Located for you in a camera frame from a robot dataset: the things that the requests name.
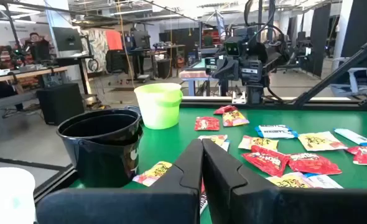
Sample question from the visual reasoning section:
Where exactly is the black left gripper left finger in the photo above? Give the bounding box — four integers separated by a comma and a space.
35, 139, 205, 224

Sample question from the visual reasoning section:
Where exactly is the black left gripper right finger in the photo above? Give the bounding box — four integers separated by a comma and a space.
202, 139, 367, 224

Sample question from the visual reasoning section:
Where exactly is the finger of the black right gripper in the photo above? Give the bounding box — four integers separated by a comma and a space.
228, 57, 242, 81
213, 58, 231, 80

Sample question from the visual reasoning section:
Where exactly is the blue-legged wooden table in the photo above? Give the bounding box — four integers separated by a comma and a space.
179, 58, 221, 97

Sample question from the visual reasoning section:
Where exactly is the black trash bin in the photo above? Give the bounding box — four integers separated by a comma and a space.
157, 58, 172, 79

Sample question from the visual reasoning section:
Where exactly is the black room divider panel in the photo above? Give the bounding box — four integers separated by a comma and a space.
304, 2, 332, 78

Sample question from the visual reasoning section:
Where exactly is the lime green plastic bucket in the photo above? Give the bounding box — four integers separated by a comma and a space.
133, 82, 184, 130

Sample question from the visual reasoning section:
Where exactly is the black monster face bucket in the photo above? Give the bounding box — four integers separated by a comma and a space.
56, 107, 144, 189

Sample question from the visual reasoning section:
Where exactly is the dark computer monitor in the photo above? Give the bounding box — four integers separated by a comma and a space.
132, 30, 152, 50

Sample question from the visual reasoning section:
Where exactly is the white chair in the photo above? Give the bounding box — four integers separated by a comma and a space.
329, 57, 367, 97

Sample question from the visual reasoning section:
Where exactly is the black office chair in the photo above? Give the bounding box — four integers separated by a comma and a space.
105, 49, 130, 86

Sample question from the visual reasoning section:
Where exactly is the orange panel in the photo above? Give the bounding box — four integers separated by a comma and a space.
105, 30, 124, 51

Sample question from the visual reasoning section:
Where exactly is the black desk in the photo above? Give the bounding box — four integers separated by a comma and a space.
55, 54, 94, 96

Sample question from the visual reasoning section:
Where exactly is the black cabinet box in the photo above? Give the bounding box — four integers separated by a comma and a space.
36, 83, 85, 126

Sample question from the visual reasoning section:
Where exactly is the black computer monitor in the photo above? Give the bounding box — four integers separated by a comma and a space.
52, 26, 84, 54

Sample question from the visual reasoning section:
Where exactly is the white jack-o-lantern bucket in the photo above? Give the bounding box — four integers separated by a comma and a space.
0, 167, 37, 224

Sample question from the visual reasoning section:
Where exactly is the person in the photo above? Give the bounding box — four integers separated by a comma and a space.
24, 32, 52, 63

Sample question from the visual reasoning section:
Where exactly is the wooden top workbench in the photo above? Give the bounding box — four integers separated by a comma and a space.
0, 65, 69, 138

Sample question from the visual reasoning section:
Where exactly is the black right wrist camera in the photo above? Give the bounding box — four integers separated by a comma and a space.
224, 36, 244, 57

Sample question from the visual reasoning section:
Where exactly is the white metal bracket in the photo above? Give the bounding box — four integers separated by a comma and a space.
231, 91, 247, 105

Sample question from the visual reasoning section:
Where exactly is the yellow hanging cable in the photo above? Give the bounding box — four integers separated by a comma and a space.
116, 0, 136, 90

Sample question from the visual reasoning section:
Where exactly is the patterned wall hanging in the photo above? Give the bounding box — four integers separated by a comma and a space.
80, 28, 109, 74

